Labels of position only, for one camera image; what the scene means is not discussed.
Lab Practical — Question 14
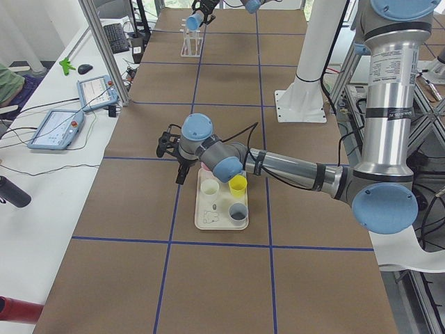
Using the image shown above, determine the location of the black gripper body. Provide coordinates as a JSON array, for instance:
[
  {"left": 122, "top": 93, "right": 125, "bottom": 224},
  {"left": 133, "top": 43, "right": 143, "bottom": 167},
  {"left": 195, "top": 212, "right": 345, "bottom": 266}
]
[
  {"left": 177, "top": 154, "right": 198, "bottom": 170},
  {"left": 193, "top": 0, "right": 220, "bottom": 15}
]

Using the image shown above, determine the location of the light blue plastic cup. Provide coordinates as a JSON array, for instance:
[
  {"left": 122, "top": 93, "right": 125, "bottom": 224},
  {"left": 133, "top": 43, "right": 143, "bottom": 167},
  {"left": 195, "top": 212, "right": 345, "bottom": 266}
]
[{"left": 186, "top": 12, "right": 204, "bottom": 31}]

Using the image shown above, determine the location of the cream white plastic cup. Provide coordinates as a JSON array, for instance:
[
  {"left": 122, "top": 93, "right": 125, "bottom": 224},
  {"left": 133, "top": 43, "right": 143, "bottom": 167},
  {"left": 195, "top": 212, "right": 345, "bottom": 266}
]
[{"left": 200, "top": 179, "right": 220, "bottom": 202}]

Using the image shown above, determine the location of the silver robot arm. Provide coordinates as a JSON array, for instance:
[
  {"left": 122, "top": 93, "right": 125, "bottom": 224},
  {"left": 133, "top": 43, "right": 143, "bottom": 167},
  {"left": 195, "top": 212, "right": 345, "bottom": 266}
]
[
  {"left": 173, "top": 1, "right": 438, "bottom": 234},
  {"left": 186, "top": 0, "right": 268, "bottom": 31}
]

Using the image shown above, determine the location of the yellow plastic cup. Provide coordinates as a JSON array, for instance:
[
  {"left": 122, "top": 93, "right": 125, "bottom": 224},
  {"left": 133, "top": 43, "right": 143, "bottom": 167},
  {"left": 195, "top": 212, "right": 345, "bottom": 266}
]
[{"left": 228, "top": 175, "right": 248, "bottom": 198}]

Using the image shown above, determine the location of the grey plastic cup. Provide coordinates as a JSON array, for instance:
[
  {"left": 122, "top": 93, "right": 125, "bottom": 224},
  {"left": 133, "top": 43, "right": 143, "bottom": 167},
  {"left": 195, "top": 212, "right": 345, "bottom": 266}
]
[{"left": 228, "top": 202, "right": 248, "bottom": 224}]

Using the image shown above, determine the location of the cream plastic tray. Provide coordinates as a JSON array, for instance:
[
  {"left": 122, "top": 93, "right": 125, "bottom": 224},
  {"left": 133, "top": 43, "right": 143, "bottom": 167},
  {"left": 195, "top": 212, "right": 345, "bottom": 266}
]
[{"left": 195, "top": 168, "right": 249, "bottom": 230}]

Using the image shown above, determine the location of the black box with label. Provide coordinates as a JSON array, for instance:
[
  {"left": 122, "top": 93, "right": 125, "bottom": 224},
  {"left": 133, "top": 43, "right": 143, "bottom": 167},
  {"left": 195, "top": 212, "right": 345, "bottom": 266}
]
[{"left": 130, "top": 38, "right": 145, "bottom": 64}]

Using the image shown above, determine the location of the black computer keyboard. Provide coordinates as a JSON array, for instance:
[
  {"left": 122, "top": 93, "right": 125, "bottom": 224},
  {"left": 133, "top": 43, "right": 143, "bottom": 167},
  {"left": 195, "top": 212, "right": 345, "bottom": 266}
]
[{"left": 103, "top": 23, "right": 129, "bottom": 54}]

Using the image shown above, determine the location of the far blue teach pendant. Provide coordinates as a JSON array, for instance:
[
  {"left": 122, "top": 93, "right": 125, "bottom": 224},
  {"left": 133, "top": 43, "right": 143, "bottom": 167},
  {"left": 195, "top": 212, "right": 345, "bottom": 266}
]
[{"left": 76, "top": 75, "right": 118, "bottom": 113}]

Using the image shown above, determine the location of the blue teach pendant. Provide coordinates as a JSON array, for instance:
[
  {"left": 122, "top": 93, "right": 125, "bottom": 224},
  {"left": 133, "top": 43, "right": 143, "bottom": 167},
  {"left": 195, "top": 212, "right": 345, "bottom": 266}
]
[
  {"left": 27, "top": 109, "right": 85, "bottom": 150},
  {"left": 76, "top": 75, "right": 118, "bottom": 113}
]

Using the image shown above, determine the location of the black computer mouse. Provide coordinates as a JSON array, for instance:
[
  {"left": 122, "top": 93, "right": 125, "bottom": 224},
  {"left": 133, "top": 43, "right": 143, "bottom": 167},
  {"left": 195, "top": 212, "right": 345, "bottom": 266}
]
[{"left": 77, "top": 64, "right": 93, "bottom": 75}]

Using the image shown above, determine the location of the near blue teach pendant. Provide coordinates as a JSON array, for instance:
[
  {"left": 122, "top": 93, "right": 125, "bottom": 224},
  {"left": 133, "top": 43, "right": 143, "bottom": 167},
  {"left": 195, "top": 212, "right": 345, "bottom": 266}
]
[{"left": 27, "top": 109, "right": 85, "bottom": 150}]

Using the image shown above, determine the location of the green plastic toy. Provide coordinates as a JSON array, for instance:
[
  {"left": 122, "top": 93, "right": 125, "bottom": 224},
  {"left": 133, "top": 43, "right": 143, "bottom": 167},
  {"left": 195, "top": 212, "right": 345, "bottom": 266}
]
[{"left": 58, "top": 57, "right": 76, "bottom": 76}]

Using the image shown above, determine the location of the black water bottle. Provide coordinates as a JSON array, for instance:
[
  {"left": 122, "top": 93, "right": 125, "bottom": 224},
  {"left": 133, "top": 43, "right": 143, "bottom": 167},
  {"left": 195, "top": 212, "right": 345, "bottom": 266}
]
[{"left": 1, "top": 176, "right": 31, "bottom": 208}]

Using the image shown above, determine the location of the red cylinder object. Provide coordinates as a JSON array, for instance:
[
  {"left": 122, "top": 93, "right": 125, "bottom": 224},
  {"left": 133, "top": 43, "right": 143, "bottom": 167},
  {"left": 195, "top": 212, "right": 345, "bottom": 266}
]
[{"left": 1, "top": 296, "right": 44, "bottom": 324}]

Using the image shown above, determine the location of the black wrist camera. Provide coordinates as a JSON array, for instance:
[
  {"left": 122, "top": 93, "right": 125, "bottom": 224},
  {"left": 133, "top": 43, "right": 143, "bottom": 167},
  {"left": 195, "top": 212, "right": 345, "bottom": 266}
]
[{"left": 156, "top": 124, "right": 181, "bottom": 158}]

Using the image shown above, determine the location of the white wire cup rack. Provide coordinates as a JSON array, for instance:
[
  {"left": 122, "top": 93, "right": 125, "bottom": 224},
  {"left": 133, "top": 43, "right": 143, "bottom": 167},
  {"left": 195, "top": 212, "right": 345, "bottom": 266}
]
[{"left": 180, "top": 18, "right": 203, "bottom": 58}]

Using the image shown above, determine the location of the aluminium frame post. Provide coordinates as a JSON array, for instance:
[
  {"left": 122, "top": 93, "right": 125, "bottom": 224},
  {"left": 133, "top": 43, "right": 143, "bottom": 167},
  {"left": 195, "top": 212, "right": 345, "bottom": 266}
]
[{"left": 79, "top": 0, "right": 129, "bottom": 106}]

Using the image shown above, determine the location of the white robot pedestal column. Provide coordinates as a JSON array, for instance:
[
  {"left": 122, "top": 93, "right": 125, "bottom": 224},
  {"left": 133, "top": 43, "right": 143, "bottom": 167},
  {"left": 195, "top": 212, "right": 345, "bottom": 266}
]
[{"left": 275, "top": 0, "right": 348, "bottom": 123}]

